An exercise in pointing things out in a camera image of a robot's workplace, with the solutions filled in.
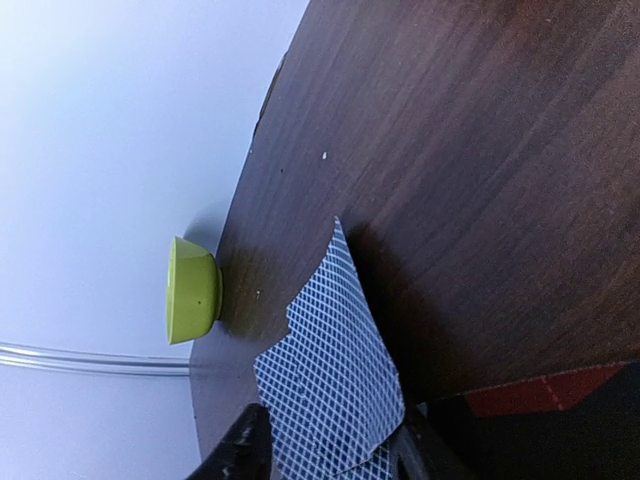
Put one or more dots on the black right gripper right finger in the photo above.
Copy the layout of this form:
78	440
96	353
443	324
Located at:
417	451

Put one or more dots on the left aluminium frame post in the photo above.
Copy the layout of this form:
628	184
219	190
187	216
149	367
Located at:
67	361

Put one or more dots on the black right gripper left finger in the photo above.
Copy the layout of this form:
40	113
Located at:
244	452

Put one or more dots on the lime green plastic bowl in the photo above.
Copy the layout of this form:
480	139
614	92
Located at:
194	292

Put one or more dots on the round red black poker mat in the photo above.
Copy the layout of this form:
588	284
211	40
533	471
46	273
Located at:
581	424

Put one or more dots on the dealt blue playing card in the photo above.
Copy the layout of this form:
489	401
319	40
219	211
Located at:
330	386

